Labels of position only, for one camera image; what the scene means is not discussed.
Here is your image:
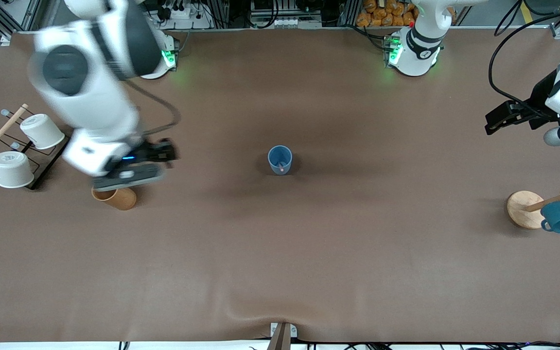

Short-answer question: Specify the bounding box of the brown cylindrical cup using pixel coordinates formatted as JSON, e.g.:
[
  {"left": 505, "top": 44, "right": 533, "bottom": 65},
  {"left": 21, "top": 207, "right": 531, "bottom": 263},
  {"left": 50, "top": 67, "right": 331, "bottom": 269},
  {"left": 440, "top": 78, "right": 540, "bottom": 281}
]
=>
[{"left": 91, "top": 186, "right": 138, "bottom": 211}]

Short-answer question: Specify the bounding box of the blue cup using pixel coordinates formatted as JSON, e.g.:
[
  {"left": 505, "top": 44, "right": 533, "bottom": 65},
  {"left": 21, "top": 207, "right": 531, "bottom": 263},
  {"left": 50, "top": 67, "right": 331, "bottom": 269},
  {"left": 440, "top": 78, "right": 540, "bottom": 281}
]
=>
[{"left": 267, "top": 145, "right": 294, "bottom": 176}]

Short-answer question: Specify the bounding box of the orange bread pile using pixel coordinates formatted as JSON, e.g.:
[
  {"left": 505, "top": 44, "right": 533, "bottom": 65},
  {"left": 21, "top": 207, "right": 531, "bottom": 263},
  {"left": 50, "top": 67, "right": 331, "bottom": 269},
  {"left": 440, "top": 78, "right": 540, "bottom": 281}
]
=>
[{"left": 356, "top": 0, "right": 420, "bottom": 28}]

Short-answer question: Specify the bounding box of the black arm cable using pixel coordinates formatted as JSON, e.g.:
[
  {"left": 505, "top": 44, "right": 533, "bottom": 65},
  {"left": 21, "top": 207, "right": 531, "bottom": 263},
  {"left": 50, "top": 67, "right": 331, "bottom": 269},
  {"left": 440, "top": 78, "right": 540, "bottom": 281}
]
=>
[
  {"left": 124, "top": 79, "right": 182, "bottom": 138},
  {"left": 488, "top": 0, "right": 560, "bottom": 117}
]

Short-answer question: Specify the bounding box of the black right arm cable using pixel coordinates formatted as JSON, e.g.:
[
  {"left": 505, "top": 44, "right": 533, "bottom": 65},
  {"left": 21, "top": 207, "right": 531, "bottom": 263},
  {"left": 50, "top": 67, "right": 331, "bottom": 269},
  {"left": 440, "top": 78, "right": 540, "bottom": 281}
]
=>
[{"left": 124, "top": 79, "right": 182, "bottom": 138}]

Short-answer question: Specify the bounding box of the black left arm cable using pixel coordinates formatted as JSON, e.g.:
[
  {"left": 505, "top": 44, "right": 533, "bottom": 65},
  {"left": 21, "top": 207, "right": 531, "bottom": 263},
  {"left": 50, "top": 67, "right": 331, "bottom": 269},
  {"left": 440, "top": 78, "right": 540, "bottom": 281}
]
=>
[{"left": 488, "top": 0, "right": 560, "bottom": 117}]

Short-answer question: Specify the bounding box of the white paper cup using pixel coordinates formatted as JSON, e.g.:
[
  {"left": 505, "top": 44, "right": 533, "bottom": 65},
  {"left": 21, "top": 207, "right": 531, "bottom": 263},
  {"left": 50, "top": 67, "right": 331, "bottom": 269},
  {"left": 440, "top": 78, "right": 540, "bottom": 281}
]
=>
[
  {"left": 0, "top": 151, "right": 35, "bottom": 189},
  {"left": 19, "top": 113, "right": 66, "bottom": 150}
]

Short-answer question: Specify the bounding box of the wooden mug tree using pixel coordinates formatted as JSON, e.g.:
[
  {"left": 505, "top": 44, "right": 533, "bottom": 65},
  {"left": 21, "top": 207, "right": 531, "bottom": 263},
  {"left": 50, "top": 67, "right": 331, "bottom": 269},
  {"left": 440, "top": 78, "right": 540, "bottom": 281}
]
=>
[{"left": 507, "top": 174, "right": 560, "bottom": 229}]

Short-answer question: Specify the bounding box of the white power strip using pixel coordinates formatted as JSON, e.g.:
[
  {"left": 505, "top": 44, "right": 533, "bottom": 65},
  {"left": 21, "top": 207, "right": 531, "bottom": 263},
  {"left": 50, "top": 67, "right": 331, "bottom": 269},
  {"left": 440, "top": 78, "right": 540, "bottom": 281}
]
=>
[{"left": 161, "top": 2, "right": 200, "bottom": 21}]

